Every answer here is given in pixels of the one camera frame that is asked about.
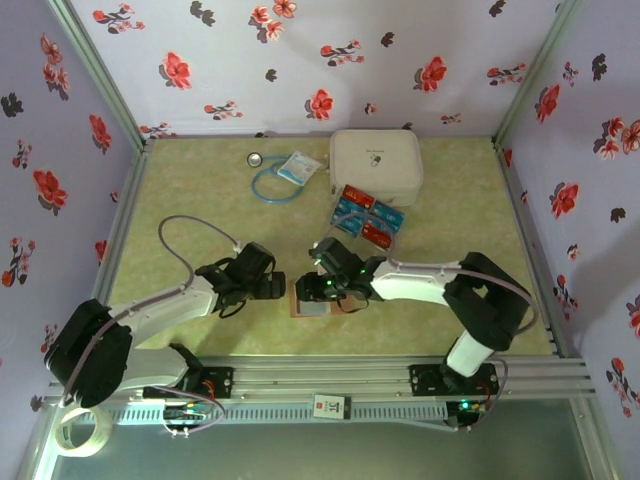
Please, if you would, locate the blue credit card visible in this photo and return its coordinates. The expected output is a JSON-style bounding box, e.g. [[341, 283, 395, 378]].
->
[[330, 213, 365, 235], [371, 201, 406, 226], [335, 197, 370, 219]]

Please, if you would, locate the group of red/blue packets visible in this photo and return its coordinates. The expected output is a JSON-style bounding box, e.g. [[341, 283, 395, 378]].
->
[[328, 182, 407, 250]]

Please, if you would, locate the white red label tag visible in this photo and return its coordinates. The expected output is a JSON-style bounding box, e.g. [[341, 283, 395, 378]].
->
[[313, 393, 351, 420]]

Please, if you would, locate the white blue sealed packet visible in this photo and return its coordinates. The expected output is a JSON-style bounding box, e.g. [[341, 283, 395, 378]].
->
[[276, 149, 324, 187]]

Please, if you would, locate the blue stethoscope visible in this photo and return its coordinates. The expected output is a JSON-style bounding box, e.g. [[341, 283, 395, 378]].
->
[[246, 151, 307, 206]]

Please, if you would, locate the white plastic storage box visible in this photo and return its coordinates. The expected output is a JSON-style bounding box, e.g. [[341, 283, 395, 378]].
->
[[328, 129, 425, 207]]

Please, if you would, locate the clear tape roll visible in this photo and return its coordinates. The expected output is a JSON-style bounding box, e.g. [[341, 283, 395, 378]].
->
[[53, 405, 112, 459]]

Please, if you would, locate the grey right arm cable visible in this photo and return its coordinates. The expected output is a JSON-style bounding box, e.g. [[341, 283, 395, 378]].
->
[[319, 210, 537, 431]]

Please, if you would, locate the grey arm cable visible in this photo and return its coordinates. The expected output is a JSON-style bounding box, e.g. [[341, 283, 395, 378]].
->
[[319, 210, 537, 431], [59, 214, 244, 405]]

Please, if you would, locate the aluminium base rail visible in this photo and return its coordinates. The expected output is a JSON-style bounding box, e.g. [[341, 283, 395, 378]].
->
[[47, 354, 597, 406]]

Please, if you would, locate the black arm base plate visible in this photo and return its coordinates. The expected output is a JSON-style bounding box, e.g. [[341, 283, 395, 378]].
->
[[408, 363, 501, 401], [142, 366, 235, 401]]

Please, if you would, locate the grey left arm cable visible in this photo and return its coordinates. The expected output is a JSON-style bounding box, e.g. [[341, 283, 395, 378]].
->
[[59, 214, 244, 405]]

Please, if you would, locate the white slotted cable duct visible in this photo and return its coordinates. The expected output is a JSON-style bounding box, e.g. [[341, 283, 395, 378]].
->
[[112, 399, 449, 427]]

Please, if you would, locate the controller board with wires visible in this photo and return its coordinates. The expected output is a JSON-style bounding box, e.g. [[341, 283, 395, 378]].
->
[[160, 387, 229, 440], [446, 397, 494, 434]]

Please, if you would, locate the aluminium side rail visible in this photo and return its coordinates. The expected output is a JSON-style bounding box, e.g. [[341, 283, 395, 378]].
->
[[92, 141, 155, 304], [492, 139, 576, 359]]

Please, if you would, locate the aluminium frame post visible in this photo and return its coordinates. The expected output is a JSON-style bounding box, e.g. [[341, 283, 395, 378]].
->
[[46, 0, 154, 151], [492, 0, 586, 146]]

